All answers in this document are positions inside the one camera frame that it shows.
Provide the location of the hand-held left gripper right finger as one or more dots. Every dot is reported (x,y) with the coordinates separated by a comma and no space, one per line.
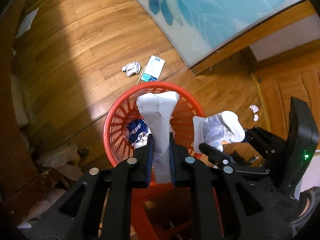
(172,165)

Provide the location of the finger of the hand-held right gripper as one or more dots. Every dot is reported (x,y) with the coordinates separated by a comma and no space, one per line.
(215,155)
(260,138)

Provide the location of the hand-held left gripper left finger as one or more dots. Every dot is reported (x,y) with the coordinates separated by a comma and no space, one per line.
(150,165)

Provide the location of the white printed plastic pouch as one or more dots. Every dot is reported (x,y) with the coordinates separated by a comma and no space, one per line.
(215,130)

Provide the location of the crushed blue can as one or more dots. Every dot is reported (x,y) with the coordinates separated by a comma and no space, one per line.
(136,130)

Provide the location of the red plastic basket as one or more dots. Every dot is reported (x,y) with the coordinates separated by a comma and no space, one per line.
(117,120)

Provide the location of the small white paper ball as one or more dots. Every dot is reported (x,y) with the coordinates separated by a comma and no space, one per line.
(254,108)
(256,117)

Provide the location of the grey shoe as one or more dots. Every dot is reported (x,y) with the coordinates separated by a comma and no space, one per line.
(310,197)

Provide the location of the brown crumpled paper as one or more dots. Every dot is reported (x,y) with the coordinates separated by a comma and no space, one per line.
(60,160)

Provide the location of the thin wooden stick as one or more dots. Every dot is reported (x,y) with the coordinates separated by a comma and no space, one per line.
(141,75)

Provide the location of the white and teal box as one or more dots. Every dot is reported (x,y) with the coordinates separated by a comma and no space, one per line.
(153,67)

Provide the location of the crumpled white paper ball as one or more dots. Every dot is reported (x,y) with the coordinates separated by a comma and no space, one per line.
(132,68)

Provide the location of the floral sliding wardrobe door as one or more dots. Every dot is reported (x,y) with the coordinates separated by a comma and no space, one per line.
(212,10)

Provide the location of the flat white paper sheet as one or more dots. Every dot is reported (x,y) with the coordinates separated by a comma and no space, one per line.
(26,23)

